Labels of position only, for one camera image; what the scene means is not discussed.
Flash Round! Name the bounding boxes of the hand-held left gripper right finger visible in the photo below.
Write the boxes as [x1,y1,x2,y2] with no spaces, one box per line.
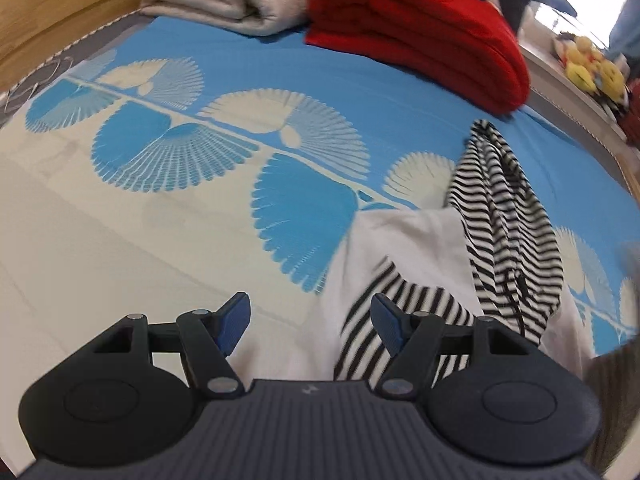
[370,293,532,402]

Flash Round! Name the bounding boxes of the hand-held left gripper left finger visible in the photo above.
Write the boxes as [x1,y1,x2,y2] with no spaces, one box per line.
[91,292,251,400]

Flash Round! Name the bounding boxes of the black white striped garment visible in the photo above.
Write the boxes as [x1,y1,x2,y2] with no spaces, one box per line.
[235,119,598,386]

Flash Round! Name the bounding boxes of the blue cream printed bed sheet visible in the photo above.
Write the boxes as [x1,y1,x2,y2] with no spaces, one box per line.
[0,9,640,396]

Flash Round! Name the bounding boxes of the folded red blanket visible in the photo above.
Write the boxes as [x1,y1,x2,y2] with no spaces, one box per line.
[304,0,532,115]

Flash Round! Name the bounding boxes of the yellow plush toys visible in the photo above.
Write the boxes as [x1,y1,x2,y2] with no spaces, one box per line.
[554,34,632,107]

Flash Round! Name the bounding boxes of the wooden headboard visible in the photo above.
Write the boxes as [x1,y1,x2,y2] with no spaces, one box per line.
[0,0,147,94]

